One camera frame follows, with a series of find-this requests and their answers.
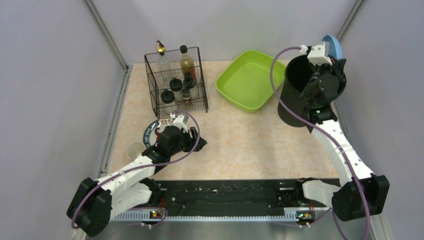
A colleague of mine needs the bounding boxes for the green-rimmed white plate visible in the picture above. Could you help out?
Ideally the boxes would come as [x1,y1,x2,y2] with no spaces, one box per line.
[142,118,174,149]

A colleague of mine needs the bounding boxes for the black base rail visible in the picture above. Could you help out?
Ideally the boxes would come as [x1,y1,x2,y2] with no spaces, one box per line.
[133,179,325,222]

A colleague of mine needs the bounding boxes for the black trash bin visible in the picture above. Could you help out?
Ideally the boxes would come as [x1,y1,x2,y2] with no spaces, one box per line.
[279,55,346,124]

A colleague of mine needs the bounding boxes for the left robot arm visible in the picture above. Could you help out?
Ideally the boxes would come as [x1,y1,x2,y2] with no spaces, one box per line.
[66,125,208,237]

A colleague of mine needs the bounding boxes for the blue plate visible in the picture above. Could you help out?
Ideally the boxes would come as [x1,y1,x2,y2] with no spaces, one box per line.
[322,34,344,60]

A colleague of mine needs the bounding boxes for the brown sauce bottle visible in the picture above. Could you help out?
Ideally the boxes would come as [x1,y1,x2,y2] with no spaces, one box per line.
[179,45,197,82]

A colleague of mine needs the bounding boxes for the black-lid shaker jar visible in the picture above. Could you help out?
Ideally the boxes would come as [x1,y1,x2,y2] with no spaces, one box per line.
[169,77,184,101]
[183,73,197,91]
[160,89,177,115]

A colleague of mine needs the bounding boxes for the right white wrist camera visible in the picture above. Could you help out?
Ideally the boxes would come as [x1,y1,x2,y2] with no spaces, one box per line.
[299,41,333,66]

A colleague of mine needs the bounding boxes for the clear gold-spout oil bottle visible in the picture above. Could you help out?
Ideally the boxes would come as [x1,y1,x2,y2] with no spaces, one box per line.
[156,40,174,87]

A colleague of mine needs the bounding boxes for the purple cable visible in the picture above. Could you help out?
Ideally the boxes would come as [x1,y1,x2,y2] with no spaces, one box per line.
[70,110,201,230]
[269,46,372,240]

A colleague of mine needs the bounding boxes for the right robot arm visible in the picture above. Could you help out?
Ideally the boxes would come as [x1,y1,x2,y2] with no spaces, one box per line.
[300,59,390,222]

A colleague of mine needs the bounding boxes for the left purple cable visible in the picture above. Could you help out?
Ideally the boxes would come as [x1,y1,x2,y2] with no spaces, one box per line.
[70,110,201,230]

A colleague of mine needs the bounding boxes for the black-lid shaker jar back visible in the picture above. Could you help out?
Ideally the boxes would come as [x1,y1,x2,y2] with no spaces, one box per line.
[169,77,184,101]

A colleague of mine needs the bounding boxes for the pink mug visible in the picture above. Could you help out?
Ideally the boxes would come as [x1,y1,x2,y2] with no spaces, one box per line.
[125,141,146,160]

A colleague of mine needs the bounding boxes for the black wire rack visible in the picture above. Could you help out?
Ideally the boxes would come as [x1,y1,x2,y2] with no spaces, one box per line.
[144,46,209,119]

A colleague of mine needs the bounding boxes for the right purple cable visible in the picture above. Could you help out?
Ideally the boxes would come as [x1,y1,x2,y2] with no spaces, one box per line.
[269,46,372,240]

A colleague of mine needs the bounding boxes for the small pepper grinder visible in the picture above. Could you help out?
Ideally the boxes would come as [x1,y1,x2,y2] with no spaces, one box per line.
[181,88,192,106]

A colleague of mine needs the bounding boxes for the food on white plate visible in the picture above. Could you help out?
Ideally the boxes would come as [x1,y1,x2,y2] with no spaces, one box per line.
[154,127,164,141]

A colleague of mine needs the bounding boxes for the green plastic basin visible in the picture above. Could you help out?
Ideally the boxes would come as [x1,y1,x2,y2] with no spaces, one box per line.
[215,49,274,113]

